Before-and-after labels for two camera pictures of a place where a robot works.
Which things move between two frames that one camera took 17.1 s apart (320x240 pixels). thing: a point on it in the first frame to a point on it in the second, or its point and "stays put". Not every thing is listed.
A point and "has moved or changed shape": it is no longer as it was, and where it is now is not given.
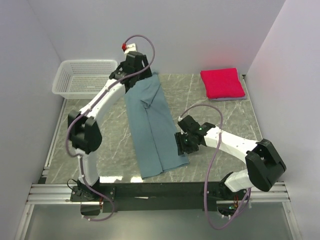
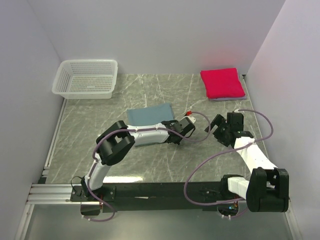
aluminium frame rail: (60, 194) stays put
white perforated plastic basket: (82, 79) stays put
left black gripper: (145, 74) to (178, 142)
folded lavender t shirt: (243, 98) stays put
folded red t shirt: (223, 83) stays put
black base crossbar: (157, 197) stays put
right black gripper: (182, 147) to (219, 121)
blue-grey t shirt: (153, 126) has moved or changed shape
